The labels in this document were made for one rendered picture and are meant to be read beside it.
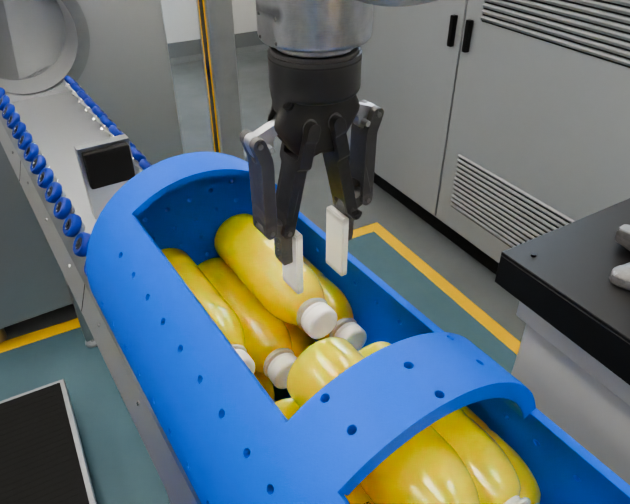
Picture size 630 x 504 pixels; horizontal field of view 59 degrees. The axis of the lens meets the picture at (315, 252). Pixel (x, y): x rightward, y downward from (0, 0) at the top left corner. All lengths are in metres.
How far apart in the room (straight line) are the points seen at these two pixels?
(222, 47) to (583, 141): 1.26
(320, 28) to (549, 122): 1.80
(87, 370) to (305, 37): 1.93
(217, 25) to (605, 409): 1.04
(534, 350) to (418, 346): 0.51
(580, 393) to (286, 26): 0.68
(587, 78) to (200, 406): 1.77
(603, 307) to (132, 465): 1.49
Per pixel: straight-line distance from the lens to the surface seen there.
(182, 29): 5.40
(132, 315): 0.61
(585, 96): 2.08
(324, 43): 0.43
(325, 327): 0.63
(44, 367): 2.32
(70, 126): 1.70
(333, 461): 0.40
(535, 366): 0.96
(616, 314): 0.82
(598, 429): 0.93
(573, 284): 0.84
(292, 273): 0.55
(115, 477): 1.92
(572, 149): 2.14
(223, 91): 1.38
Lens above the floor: 1.54
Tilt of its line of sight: 36 degrees down
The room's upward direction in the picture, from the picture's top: straight up
